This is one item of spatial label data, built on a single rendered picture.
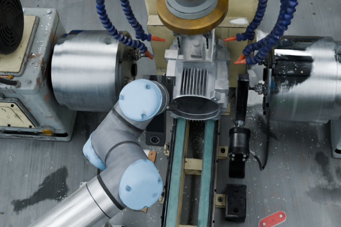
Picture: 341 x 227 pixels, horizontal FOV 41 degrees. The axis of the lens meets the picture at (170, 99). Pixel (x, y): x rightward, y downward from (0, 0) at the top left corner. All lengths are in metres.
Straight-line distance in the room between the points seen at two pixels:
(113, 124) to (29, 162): 0.79
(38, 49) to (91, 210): 0.70
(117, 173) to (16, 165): 0.90
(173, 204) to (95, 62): 0.46
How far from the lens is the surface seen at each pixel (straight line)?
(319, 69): 1.27
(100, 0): 1.15
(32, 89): 1.32
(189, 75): 1.31
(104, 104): 1.34
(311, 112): 1.30
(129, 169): 0.77
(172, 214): 1.34
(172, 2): 1.13
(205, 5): 1.11
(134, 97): 0.84
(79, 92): 1.33
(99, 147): 0.87
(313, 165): 1.53
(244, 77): 1.12
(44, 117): 1.49
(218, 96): 1.28
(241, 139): 1.27
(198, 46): 1.32
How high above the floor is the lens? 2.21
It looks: 61 degrees down
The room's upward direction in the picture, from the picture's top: 12 degrees counter-clockwise
